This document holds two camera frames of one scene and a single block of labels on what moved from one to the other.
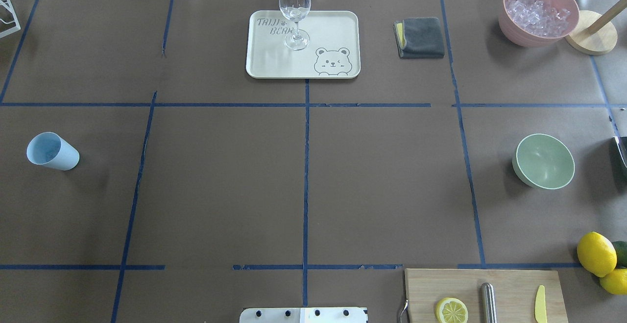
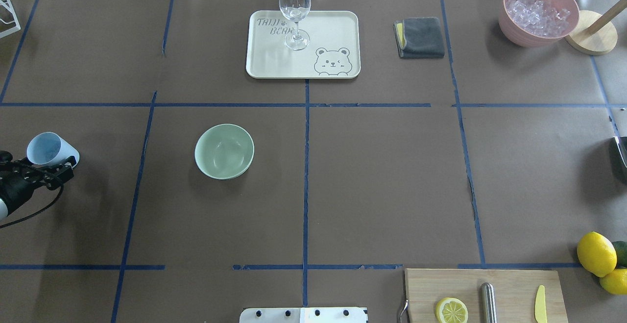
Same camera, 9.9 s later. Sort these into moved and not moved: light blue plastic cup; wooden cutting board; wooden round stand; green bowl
Moved: green bowl
Not moved: wooden cutting board; light blue plastic cup; wooden round stand
